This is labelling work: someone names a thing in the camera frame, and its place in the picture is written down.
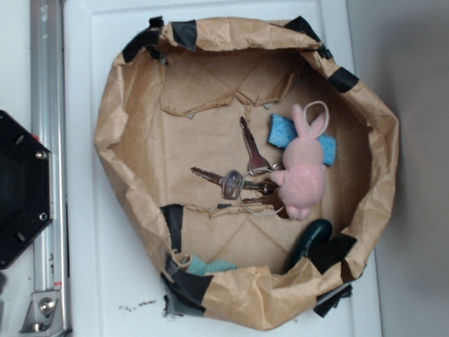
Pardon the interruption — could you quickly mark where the teal blue cloth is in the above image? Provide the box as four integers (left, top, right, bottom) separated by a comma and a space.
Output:
182, 255, 237, 276

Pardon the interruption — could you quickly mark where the silver key with grey head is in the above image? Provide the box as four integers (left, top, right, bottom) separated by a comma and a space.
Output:
191, 167, 243, 200

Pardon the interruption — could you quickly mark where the long silver key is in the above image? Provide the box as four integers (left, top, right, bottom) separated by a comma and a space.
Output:
240, 117, 271, 176

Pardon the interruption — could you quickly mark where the dark bronze key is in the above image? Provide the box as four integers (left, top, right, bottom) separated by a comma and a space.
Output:
243, 179, 278, 195

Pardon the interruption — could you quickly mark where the blue sponge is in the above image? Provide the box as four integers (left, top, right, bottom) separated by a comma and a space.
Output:
267, 114, 337, 166

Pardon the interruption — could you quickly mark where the brown paper bag bin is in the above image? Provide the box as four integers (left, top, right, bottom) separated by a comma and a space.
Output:
95, 18, 399, 331

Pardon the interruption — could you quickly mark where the pink plush bunny keychain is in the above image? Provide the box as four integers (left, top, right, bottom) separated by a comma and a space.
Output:
269, 104, 330, 220

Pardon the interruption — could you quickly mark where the dark green curved handle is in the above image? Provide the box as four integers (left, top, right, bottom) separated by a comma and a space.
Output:
283, 218, 333, 273

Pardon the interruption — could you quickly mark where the aluminium extrusion rail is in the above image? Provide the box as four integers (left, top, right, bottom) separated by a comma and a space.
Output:
20, 1, 72, 336

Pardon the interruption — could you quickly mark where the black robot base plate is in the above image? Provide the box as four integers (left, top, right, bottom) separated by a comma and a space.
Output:
0, 110, 52, 270

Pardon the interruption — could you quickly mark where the metal corner bracket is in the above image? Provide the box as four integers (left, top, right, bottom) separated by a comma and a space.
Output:
18, 290, 62, 336

